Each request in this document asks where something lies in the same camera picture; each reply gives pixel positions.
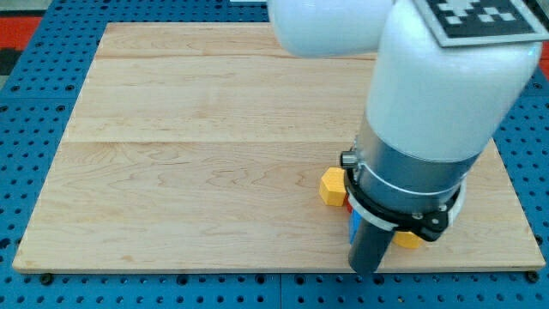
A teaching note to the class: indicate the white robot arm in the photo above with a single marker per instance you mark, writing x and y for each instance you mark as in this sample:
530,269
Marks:
446,74

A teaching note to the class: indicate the yellow hexagonal block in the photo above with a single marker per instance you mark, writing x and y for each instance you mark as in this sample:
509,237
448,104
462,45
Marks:
331,189

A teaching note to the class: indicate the wooden board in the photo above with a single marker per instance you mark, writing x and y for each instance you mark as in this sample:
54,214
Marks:
198,148

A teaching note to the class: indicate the red block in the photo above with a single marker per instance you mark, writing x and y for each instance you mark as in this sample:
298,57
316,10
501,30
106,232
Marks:
348,207

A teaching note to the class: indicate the blue block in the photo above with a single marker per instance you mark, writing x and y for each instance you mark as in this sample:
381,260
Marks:
353,225

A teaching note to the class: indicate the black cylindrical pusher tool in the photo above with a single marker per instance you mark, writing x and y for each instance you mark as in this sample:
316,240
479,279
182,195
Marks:
368,247

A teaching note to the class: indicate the black white mounting flange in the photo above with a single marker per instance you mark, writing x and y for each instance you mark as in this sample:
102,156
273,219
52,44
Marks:
403,216

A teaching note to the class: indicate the black white fiducial marker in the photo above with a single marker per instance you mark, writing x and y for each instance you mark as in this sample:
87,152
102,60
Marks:
456,23

